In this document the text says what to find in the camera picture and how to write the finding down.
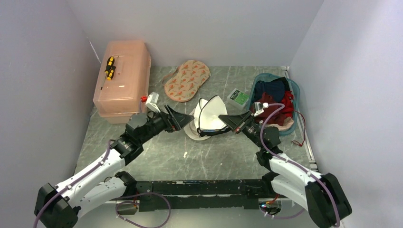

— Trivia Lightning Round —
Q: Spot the teal plastic basket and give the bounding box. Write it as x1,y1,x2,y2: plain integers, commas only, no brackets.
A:
245,73,300,136

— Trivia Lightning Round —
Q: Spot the pink plastic storage box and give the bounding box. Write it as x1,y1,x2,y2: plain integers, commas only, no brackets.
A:
93,40,152,124

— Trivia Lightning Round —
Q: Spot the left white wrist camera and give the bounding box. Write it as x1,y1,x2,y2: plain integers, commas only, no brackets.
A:
140,92,161,113

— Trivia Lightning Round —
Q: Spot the green white small box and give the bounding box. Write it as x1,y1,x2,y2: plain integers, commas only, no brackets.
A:
227,88,249,110

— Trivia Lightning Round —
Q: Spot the dark red bra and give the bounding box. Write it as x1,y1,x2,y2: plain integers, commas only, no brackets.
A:
255,93,292,125

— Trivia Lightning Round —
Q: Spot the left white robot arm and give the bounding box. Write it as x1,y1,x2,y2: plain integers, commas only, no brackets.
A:
33,105,194,228

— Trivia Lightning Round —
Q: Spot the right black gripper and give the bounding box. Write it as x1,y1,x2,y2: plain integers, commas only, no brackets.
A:
218,110,265,149

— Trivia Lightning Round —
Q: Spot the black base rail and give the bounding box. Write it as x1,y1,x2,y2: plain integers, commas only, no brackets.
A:
115,179,285,212

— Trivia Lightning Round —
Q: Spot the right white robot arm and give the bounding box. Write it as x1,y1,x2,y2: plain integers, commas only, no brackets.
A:
219,112,352,228

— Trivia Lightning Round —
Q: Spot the red thin wire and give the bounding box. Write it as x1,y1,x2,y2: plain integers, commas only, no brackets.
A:
292,111,307,147

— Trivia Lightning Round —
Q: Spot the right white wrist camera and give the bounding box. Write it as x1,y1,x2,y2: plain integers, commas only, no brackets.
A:
252,102,269,117

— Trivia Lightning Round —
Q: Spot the patterned beige oven mitt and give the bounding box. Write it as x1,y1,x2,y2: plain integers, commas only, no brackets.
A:
163,60,211,103

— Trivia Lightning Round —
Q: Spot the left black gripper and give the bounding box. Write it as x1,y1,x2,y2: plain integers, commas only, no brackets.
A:
139,104,194,144

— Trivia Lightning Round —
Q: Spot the beige pink cloth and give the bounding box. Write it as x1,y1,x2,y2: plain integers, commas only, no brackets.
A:
267,117,294,132

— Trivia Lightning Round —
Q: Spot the navy blue cloth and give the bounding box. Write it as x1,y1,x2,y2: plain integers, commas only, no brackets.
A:
252,78,290,102

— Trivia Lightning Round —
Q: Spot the white mesh laundry bag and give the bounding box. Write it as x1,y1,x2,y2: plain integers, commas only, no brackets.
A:
184,108,210,141

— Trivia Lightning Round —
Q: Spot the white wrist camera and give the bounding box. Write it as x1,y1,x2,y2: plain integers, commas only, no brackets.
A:
140,92,161,113
252,102,269,117

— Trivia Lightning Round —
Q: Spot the red cloth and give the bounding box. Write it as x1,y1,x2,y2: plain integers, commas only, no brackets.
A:
281,91,294,117

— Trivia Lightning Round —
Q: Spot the yellow black screwdriver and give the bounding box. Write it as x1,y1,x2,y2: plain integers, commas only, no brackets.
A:
100,66,116,90
105,57,115,73

